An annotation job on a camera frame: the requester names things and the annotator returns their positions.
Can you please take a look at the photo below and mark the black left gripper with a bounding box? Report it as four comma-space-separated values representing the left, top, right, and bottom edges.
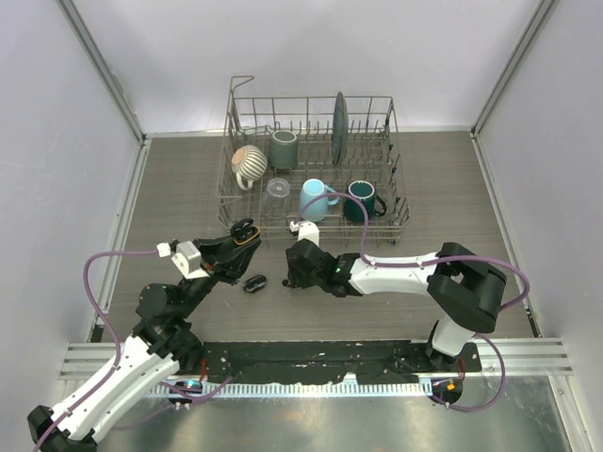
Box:
177, 229, 261, 318

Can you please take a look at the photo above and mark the black earbud charging case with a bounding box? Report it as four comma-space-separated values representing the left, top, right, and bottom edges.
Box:
243, 274, 268, 294

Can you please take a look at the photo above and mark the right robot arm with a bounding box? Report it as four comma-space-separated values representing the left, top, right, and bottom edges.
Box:
284, 239, 507, 372

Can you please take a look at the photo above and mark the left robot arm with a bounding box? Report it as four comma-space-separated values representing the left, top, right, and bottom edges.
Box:
27, 223, 261, 451

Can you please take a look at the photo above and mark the light blue mug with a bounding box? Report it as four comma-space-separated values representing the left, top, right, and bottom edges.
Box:
299, 179, 339, 222

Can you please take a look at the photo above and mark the clear drinking glass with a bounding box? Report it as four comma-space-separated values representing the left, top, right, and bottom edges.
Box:
261, 177, 291, 218

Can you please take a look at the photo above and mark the dark green mug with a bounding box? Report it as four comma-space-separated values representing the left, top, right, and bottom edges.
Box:
343, 180, 387, 223

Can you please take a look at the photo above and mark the striped beige mug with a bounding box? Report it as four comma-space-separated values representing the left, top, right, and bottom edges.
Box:
231, 145, 269, 191

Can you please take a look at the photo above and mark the grey ceramic cup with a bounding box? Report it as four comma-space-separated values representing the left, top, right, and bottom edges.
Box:
269, 130, 299, 170

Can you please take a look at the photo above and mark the dark teal plate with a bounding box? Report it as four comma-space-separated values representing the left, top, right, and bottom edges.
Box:
332, 91, 349, 166

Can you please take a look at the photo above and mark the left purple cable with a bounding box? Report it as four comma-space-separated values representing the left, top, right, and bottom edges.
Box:
35, 247, 236, 451

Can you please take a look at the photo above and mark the purple cable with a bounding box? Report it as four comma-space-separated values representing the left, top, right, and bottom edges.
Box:
294, 191, 531, 413
35, 247, 236, 451

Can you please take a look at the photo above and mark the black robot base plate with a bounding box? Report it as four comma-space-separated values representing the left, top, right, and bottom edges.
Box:
177, 340, 482, 385

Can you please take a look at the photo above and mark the grey wire dish rack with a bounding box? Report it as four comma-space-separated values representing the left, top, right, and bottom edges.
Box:
216, 75, 410, 244

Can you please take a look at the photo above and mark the white slotted cable duct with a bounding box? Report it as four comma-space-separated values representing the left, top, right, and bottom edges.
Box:
150, 379, 434, 399

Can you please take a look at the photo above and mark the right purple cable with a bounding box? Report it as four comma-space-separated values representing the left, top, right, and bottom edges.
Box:
294, 191, 531, 413

